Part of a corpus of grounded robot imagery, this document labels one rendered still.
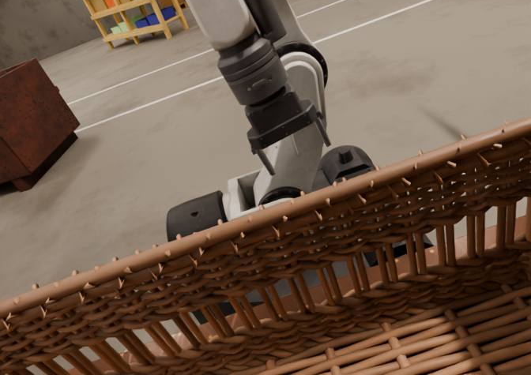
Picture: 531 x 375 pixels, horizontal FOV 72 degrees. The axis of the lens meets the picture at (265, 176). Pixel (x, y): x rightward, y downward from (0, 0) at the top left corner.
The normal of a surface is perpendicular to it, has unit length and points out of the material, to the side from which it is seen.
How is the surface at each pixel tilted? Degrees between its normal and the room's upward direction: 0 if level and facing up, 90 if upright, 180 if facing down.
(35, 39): 90
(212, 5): 87
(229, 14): 87
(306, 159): 90
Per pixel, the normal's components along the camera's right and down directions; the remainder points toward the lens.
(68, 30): 0.12, 0.52
